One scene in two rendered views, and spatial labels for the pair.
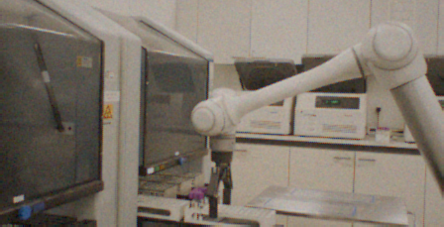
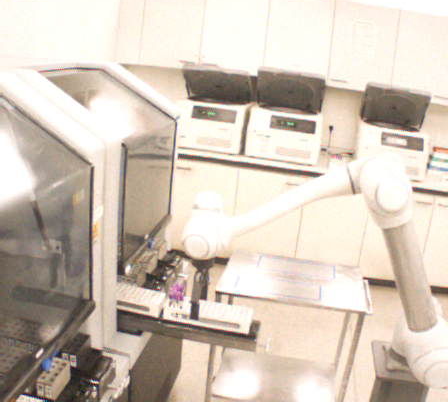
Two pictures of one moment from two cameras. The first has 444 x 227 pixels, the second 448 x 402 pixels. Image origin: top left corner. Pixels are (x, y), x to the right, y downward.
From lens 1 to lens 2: 0.53 m
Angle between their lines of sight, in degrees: 17
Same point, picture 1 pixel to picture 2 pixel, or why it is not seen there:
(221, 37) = (169, 38)
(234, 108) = (227, 233)
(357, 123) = (311, 149)
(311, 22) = (270, 32)
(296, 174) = (244, 198)
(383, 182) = (330, 210)
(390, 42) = (391, 195)
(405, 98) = (393, 239)
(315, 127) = (268, 149)
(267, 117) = (216, 134)
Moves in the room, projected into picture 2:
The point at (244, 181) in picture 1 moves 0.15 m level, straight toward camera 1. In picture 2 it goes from (186, 201) to (187, 207)
